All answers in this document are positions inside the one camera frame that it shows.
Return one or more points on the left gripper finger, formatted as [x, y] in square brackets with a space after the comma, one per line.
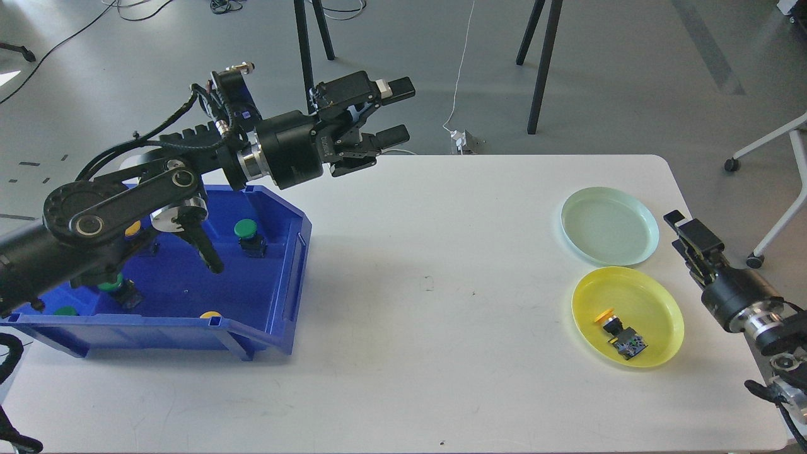
[388, 138]
[395, 90]

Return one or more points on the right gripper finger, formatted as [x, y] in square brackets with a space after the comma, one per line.
[692, 235]

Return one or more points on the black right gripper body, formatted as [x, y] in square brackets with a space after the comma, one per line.
[740, 300]

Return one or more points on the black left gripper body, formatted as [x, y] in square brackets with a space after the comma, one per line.
[292, 148]

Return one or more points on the yellow push button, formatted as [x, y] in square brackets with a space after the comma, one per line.
[133, 230]
[627, 342]

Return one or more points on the green push button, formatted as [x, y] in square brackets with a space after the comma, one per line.
[252, 243]
[124, 291]

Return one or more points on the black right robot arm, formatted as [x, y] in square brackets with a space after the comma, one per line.
[784, 347]

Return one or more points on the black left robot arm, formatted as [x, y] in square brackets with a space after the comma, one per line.
[159, 179]

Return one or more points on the yellow plate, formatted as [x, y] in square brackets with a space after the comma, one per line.
[643, 306]

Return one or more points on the light green plate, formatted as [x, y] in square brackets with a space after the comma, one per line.
[609, 227]

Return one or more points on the green button front edge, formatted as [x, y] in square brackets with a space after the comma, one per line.
[66, 311]

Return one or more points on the white power adapter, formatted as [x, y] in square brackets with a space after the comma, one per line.
[464, 143]

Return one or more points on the black stand leg right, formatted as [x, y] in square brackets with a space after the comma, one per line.
[548, 43]

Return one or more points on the white chair base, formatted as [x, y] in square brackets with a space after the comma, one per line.
[775, 165]

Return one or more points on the blue plastic bin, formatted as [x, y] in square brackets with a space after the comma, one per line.
[258, 298]

